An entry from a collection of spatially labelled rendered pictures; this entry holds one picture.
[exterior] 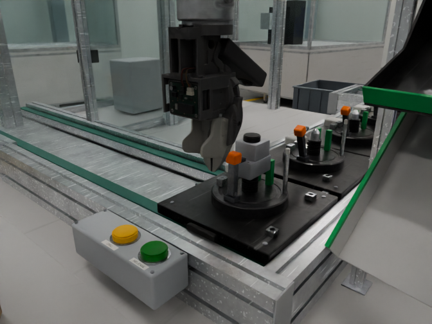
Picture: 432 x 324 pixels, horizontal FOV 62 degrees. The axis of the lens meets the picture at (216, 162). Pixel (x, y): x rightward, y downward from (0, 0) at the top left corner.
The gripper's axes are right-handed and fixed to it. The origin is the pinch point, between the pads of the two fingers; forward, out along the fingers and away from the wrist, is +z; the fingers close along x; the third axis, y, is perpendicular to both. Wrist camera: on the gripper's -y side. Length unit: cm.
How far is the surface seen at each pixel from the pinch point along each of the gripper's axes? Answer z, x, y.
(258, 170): 3.6, 2.2, -8.8
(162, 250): 10.1, -0.1, 11.7
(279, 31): -16, -60, -116
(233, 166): 1.9, 0.5, -3.9
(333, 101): 15, -34, -126
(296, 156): 8.2, -2.1, -30.6
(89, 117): 10, -76, -23
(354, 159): 10.2, 6.9, -43.2
